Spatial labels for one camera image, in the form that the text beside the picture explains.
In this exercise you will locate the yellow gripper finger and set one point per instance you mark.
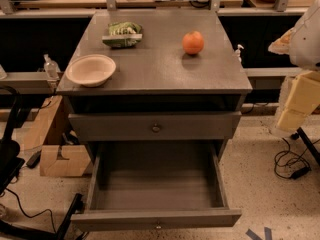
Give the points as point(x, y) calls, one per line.
point(281, 45)
point(299, 97)

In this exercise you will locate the orange fruit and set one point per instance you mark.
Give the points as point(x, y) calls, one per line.
point(193, 42)

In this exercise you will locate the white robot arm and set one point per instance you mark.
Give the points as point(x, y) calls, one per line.
point(304, 50)

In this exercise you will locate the grey drawer cabinet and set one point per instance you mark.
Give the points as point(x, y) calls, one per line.
point(157, 75)

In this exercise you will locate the open grey drawer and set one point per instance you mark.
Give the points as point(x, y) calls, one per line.
point(146, 185)

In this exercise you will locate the closed grey top drawer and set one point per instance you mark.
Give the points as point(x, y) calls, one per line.
point(154, 126)

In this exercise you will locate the white pump bottle right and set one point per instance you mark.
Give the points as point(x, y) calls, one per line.
point(238, 51)

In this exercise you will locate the green chip bag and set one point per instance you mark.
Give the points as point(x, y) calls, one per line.
point(122, 34)

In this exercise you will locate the white paper bowl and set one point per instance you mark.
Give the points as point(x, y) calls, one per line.
point(90, 70)

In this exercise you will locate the clear sanitizer bottle left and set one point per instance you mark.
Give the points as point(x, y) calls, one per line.
point(51, 67)

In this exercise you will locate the cardboard box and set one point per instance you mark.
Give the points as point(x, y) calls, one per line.
point(58, 158)

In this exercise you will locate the black power brick left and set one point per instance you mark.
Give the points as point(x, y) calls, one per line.
point(33, 160)

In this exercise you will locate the black chair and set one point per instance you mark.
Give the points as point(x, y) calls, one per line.
point(10, 164)

